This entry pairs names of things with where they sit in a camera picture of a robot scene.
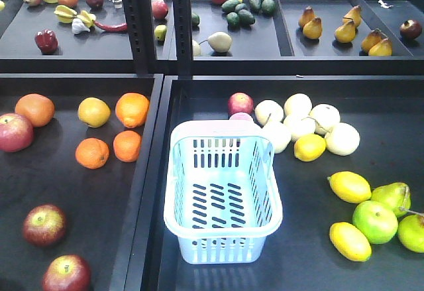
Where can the light blue plastic basket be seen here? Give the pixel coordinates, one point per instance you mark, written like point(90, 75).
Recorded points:
point(221, 200)

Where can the pink apple behind basket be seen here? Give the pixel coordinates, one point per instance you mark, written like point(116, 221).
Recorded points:
point(240, 102)

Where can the yellow lemon near basket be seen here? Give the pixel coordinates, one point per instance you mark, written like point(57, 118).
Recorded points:
point(309, 147)

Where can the large orange right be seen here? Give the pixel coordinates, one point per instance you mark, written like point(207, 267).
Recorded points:
point(132, 109)

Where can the small tangerine right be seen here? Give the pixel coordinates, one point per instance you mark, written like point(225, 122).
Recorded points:
point(126, 146)

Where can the small tangerine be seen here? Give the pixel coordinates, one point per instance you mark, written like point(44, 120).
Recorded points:
point(92, 153)
point(126, 146)

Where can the white pear large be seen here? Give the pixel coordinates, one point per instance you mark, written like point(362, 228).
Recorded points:
point(220, 42)

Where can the yellow round citrus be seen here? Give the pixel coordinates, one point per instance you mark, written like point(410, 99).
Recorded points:
point(94, 112)

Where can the small tangerine left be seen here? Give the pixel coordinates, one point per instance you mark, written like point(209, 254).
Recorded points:
point(92, 153)

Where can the red chili pepper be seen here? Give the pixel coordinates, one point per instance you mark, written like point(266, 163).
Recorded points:
point(111, 28)

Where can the yellow lemon right upper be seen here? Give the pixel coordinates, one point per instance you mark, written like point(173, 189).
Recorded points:
point(350, 187)

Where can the white garlic bulb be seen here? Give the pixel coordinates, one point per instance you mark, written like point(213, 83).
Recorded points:
point(79, 27)

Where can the orange behind centre apple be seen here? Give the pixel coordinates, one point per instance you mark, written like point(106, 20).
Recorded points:
point(38, 109)

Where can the yellow lemon right lower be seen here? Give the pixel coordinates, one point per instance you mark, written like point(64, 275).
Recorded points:
point(350, 242)

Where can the red bell pepper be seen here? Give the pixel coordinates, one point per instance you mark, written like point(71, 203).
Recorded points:
point(46, 41)

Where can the green apple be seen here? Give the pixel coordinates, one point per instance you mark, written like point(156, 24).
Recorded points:
point(377, 222)

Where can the red apple middle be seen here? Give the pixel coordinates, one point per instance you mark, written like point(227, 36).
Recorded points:
point(45, 225)

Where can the pink red apple centre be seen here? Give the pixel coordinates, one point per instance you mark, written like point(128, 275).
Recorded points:
point(17, 132)

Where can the green pear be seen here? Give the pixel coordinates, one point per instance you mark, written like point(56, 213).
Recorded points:
point(395, 196)

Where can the red apple front right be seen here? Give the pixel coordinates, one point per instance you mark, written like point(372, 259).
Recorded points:
point(67, 272)

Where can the dark red apple far right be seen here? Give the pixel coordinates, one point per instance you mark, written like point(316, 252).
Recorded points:
point(410, 29)

